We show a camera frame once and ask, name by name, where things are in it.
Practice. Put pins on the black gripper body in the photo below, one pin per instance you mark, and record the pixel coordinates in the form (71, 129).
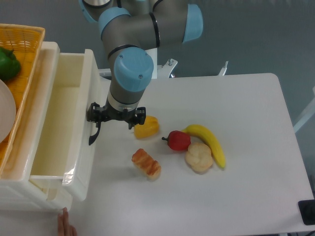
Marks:
(96, 113)

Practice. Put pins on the white drawer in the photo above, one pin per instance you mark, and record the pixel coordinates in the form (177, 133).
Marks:
(69, 123)

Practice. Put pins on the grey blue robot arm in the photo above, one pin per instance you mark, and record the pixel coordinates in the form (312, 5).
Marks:
(128, 29)

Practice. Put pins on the white drawer cabinet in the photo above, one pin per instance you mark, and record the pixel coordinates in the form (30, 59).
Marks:
(17, 190)

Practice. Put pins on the person's hand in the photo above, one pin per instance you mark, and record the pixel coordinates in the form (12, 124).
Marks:
(64, 227)

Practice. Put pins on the yellow bell pepper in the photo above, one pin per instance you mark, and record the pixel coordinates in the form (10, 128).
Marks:
(149, 128)

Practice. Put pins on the brown twisted pastry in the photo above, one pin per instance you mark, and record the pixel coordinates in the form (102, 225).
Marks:
(143, 161)

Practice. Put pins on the red bell pepper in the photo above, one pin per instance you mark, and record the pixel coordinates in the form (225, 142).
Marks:
(177, 140)

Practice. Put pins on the yellow banana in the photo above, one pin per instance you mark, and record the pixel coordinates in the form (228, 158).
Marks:
(206, 135)

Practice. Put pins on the round white bread roll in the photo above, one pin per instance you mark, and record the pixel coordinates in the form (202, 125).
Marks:
(199, 157)

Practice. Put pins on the white round plate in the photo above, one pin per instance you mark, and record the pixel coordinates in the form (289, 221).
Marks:
(7, 111)

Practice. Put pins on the green bell pepper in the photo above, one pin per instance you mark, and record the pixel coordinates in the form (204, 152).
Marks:
(10, 67)

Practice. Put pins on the yellow woven basket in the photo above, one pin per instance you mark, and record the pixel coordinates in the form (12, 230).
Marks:
(26, 41)

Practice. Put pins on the black device at table edge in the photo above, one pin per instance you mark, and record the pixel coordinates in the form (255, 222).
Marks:
(307, 211)

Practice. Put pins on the white table frame leg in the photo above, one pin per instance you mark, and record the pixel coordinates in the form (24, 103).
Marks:
(304, 116)

